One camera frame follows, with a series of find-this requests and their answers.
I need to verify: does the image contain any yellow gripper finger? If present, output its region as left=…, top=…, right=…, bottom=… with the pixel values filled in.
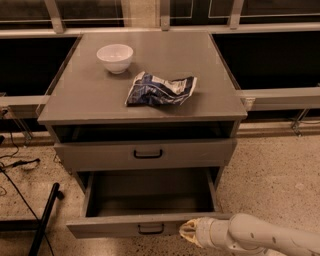
left=179, top=219, right=200, bottom=246

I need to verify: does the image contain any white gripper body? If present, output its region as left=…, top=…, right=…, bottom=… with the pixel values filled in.
left=195, top=217, right=232, bottom=249

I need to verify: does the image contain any grey drawer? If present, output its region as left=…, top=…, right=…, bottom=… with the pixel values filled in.
left=54, top=138, right=237, bottom=172
left=67, top=168, right=230, bottom=238

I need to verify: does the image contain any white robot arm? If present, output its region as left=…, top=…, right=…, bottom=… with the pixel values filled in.
left=179, top=213, right=320, bottom=256

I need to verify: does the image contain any grey top drawer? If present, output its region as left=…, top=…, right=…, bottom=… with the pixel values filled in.
left=54, top=138, right=237, bottom=172

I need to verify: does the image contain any grey drawer cabinet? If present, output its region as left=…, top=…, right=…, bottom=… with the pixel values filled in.
left=36, top=31, right=249, bottom=191

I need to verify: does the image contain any crumpled blue white chip bag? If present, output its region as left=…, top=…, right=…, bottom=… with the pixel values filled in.
left=125, top=72, right=197, bottom=106

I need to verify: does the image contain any black metal stand leg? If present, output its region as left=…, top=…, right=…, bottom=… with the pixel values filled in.
left=0, top=183, right=64, bottom=256

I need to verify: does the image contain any white ceramic bowl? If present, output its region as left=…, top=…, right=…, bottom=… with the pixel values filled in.
left=96, top=44, right=134, bottom=74

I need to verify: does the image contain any metal railing frame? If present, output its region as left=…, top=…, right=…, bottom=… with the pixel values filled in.
left=0, top=0, right=320, bottom=130

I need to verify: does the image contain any black floor cable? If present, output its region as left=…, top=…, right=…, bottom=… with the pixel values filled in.
left=0, top=131, right=56, bottom=256

